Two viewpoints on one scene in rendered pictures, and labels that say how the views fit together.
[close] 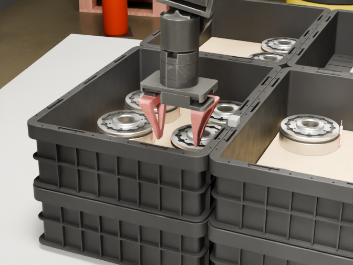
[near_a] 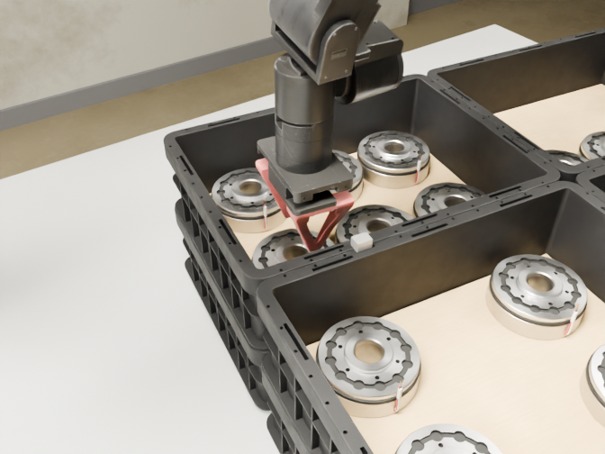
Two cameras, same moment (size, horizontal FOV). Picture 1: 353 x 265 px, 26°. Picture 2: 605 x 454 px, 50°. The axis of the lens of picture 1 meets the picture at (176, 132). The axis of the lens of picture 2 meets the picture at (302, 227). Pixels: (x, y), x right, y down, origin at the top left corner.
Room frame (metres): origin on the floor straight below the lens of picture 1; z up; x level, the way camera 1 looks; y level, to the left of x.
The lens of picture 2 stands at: (0.65, -0.36, 1.36)
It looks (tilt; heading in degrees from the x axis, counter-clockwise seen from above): 40 degrees down; 41
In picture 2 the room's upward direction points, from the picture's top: straight up
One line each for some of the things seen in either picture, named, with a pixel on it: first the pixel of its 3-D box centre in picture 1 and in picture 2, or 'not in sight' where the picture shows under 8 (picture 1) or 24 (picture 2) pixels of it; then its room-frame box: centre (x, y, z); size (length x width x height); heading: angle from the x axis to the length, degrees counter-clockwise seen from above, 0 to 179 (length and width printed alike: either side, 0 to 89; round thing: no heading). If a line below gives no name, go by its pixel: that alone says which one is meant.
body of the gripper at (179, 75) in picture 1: (179, 70); (303, 142); (1.06, 0.00, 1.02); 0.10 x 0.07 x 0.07; 66
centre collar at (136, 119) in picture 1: (125, 120); not in sight; (1.21, 0.09, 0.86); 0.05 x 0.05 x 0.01
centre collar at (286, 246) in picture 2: not in sight; (296, 255); (1.06, 0.00, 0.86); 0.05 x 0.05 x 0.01
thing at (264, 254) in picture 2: not in sight; (296, 258); (1.06, 0.00, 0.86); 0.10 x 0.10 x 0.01
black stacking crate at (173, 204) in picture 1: (164, 125); (351, 195); (1.19, 0.02, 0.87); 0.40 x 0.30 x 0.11; 157
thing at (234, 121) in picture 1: (234, 121); (361, 241); (1.05, -0.09, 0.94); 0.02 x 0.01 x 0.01; 157
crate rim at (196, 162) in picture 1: (164, 98); (354, 162); (1.19, 0.02, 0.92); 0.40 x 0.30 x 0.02; 157
